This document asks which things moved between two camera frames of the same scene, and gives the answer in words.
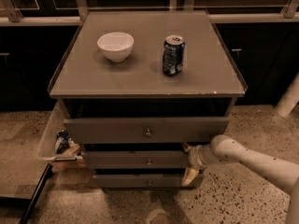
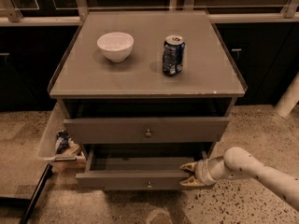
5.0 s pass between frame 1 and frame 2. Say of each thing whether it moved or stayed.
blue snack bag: stayed
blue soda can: stayed
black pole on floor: stayed
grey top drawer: stayed
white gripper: moved
